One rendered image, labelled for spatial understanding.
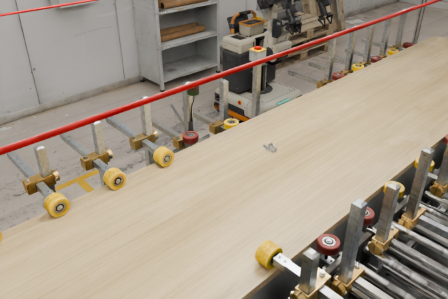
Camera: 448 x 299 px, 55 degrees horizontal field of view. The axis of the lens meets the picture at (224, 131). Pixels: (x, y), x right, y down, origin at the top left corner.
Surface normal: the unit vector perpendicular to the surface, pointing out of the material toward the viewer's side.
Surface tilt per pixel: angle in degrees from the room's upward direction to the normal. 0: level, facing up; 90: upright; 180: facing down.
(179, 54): 90
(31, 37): 90
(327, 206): 0
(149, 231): 0
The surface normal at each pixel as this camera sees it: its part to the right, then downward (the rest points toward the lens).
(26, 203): 0.00, -0.87
